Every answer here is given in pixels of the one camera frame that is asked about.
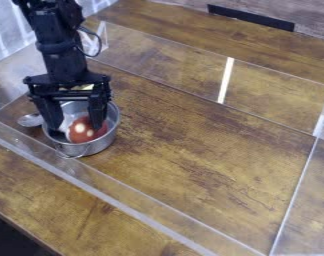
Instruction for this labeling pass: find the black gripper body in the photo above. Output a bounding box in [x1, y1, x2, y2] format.
[23, 72, 112, 100]

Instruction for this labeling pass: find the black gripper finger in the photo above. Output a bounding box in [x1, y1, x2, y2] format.
[89, 94, 109, 130]
[33, 95, 65, 130]

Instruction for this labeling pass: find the red white toy mushroom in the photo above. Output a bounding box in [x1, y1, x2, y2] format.
[58, 113, 109, 144]

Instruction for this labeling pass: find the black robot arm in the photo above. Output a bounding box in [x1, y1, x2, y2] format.
[13, 0, 112, 130]

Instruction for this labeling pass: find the silver metal pot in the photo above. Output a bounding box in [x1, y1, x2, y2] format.
[42, 101, 121, 158]

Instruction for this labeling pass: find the black strip on table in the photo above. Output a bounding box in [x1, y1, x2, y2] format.
[208, 4, 296, 32]

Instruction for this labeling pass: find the green handled metal spoon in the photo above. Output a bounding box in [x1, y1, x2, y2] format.
[18, 113, 45, 127]

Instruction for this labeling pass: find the clear acrylic triangle bracket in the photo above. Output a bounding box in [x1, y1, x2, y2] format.
[78, 21, 109, 57]

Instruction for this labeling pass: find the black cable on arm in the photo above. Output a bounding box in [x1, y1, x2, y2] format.
[76, 25, 104, 58]

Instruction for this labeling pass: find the clear acrylic enclosure wall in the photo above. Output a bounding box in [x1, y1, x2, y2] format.
[0, 22, 324, 256]

